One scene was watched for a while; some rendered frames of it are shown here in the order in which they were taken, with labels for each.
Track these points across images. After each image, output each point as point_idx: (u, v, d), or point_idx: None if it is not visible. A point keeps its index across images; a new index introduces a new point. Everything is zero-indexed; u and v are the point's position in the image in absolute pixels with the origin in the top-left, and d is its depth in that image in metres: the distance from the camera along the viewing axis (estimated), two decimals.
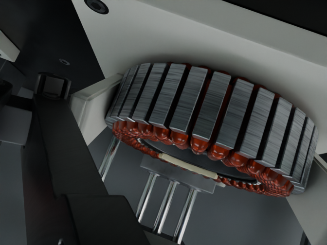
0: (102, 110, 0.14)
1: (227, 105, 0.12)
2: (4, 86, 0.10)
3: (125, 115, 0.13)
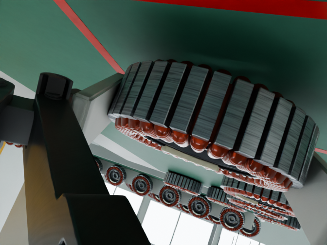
0: (103, 110, 0.15)
1: (227, 105, 0.12)
2: (6, 87, 0.10)
3: (127, 113, 0.13)
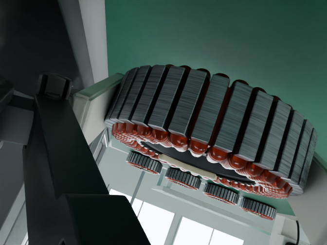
0: (103, 110, 0.15)
1: None
2: (6, 86, 0.10)
3: None
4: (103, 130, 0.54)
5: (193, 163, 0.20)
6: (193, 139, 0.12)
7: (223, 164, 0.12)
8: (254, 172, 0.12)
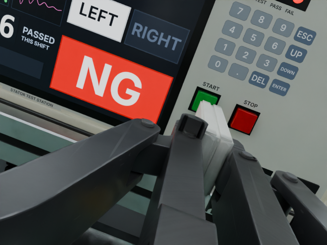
0: None
1: None
2: (153, 129, 0.12)
3: None
4: None
5: None
6: None
7: None
8: None
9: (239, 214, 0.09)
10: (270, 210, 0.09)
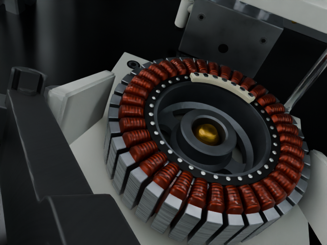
0: (86, 108, 0.14)
1: None
2: None
3: None
4: None
5: (215, 88, 0.18)
6: (220, 215, 0.12)
7: (190, 181, 0.13)
8: (162, 181, 0.12)
9: None
10: None
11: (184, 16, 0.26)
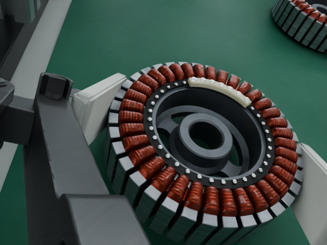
0: (103, 110, 0.15)
1: None
2: (6, 87, 0.10)
3: None
4: None
5: (212, 92, 0.19)
6: (215, 218, 0.13)
7: (187, 184, 0.13)
8: (159, 185, 0.13)
9: None
10: None
11: None
